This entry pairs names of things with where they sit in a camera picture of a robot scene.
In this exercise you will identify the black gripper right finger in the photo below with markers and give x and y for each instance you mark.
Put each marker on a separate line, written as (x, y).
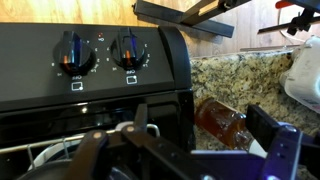
(286, 153)

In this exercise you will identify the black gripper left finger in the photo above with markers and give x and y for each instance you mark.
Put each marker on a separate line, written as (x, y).
(140, 156)

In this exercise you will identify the black stove knob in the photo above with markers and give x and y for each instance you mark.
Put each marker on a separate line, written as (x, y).
(128, 50)
(73, 55)

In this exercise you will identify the amber honey bottle white cap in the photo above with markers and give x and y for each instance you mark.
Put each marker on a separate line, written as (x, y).
(220, 121)

